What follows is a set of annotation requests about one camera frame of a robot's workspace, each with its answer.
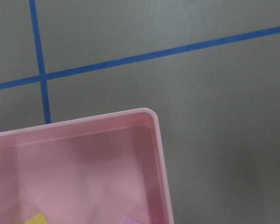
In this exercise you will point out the pink plastic bin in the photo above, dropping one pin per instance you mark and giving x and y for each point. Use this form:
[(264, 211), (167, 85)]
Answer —
[(96, 170)]

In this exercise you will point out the yellow foam block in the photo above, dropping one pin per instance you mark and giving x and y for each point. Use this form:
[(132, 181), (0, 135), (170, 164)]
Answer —
[(38, 219)]

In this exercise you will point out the pink foam block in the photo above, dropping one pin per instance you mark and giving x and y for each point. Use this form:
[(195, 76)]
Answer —
[(129, 220)]

